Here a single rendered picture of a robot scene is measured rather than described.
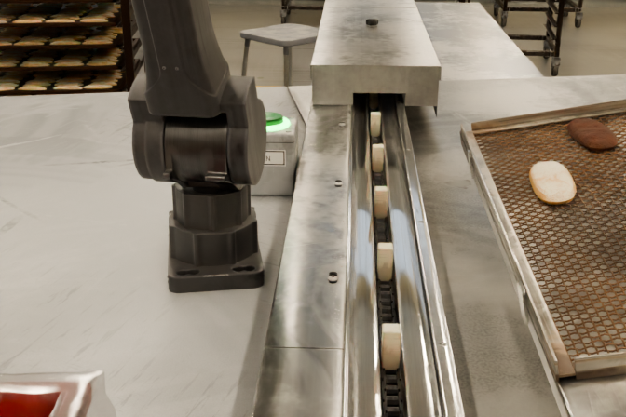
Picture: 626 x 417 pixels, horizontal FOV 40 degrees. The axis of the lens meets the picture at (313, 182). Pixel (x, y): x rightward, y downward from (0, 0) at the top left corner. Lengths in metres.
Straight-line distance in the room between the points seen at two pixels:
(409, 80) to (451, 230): 0.34
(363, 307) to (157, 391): 0.17
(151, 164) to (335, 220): 0.19
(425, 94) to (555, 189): 0.45
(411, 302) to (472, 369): 0.07
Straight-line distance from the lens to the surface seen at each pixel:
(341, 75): 1.20
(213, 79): 0.70
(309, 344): 0.61
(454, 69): 1.65
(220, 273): 0.78
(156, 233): 0.91
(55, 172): 1.11
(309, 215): 0.83
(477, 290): 0.79
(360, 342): 0.64
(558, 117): 1.01
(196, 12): 0.67
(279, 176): 0.98
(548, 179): 0.82
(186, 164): 0.74
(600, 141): 0.91
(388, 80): 1.20
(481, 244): 0.88
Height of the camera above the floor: 1.18
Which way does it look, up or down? 20 degrees down
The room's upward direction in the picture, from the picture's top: straight up
